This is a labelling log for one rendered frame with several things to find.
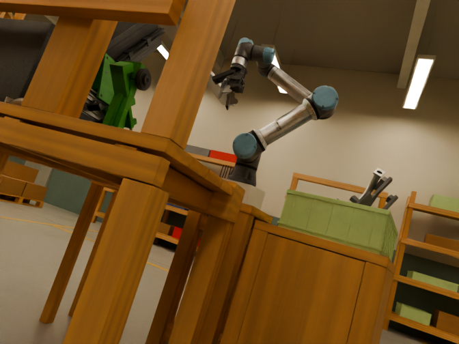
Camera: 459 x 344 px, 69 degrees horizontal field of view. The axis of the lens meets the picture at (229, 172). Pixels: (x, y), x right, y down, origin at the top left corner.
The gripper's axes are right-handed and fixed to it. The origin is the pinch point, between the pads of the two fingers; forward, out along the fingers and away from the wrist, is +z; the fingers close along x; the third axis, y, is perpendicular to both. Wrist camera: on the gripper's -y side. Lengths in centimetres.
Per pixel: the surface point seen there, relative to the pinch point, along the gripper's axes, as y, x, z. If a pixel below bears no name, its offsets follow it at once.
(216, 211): 21, -19, 52
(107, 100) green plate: -35, -34, 21
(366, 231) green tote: 76, -5, 43
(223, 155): -189, 472, -82
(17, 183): -522, 339, 92
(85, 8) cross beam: -12, -79, 11
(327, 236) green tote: 63, -3, 49
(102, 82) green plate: -37, -39, 15
